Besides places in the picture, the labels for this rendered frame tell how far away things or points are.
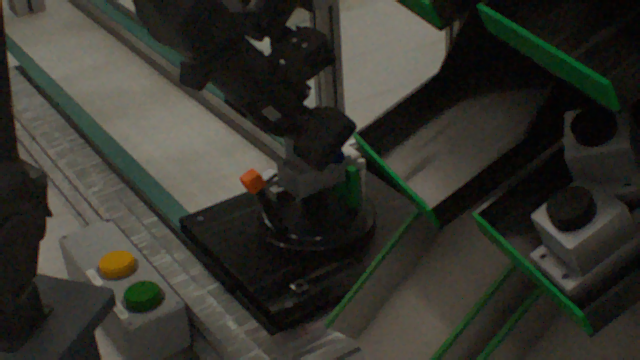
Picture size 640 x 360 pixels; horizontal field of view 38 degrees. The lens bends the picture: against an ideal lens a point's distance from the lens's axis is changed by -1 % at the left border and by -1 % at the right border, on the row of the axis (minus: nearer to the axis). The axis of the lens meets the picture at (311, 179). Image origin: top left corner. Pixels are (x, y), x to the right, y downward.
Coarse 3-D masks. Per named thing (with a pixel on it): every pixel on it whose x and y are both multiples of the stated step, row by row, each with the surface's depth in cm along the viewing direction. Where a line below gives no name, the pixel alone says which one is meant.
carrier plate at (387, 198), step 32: (384, 192) 115; (192, 224) 112; (224, 224) 112; (384, 224) 109; (224, 256) 106; (256, 256) 106; (352, 256) 105; (256, 288) 101; (288, 288) 101; (320, 288) 100; (288, 320) 96
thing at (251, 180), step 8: (240, 176) 102; (248, 176) 101; (256, 176) 101; (264, 176) 102; (272, 176) 102; (248, 184) 100; (256, 184) 101; (264, 184) 102; (256, 192) 102; (264, 192) 102; (264, 200) 103; (264, 208) 104; (272, 208) 104; (272, 216) 105; (272, 224) 105
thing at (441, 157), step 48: (480, 48) 80; (432, 96) 81; (480, 96) 78; (528, 96) 76; (576, 96) 70; (384, 144) 80; (432, 144) 77; (480, 144) 74; (528, 144) 70; (432, 192) 73; (480, 192) 70
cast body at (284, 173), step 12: (288, 144) 104; (288, 156) 105; (348, 156) 107; (288, 168) 104; (300, 168) 104; (312, 168) 103; (336, 168) 105; (288, 180) 104; (300, 180) 103; (312, 180) 104; (324, 180) 105; (336, 180) 106; (300, 192) 103; (312, 192) 104
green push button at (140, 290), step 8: (144, 280) 103; (128, 288) 102; (136, 288) 102; (144, 288) 102; (152, 288) 102; (160, 288) 102; (128, 296) 101; (136, 296) 101; (144, 296) 101; (152, 296) 101; (160, 296) 102; (128, 304) 101; (136, 304) 100; (144, 304) 100; (152, 304) 101
